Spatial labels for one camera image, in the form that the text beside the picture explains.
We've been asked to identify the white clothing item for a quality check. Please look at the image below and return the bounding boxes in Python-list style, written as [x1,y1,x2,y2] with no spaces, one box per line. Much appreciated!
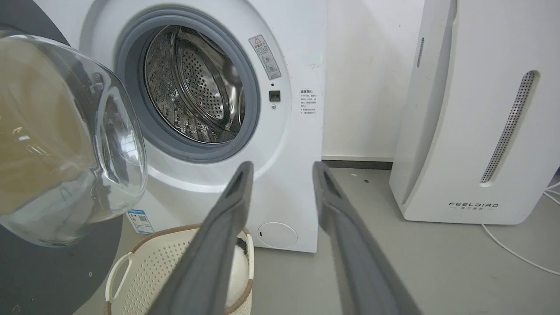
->
[224,237,251,308]

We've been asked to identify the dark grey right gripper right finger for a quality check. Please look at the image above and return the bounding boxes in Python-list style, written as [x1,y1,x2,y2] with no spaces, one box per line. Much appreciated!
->
[312,161,421,315]

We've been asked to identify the white perforated laundry basket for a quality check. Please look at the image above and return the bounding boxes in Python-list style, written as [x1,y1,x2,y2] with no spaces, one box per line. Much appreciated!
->
[104,224,255,315]

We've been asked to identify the white front-load washing machine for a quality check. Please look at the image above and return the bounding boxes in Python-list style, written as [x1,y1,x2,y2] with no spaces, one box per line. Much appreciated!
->
[33,0,329,253]

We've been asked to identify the white power cable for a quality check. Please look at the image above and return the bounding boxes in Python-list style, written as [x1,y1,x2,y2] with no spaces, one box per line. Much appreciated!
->
[481,182,560,276]

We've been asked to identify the white Feelaird air purifier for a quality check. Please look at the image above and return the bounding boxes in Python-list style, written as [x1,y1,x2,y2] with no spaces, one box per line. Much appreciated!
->
[389,0,560,225]

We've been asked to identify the washing machine door glass bowl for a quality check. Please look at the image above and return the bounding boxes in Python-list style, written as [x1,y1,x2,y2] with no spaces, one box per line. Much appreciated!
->
[0,0,147,315]

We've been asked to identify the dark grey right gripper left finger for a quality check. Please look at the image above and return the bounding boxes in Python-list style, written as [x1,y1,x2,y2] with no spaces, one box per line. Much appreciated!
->
[147,161,255,315]

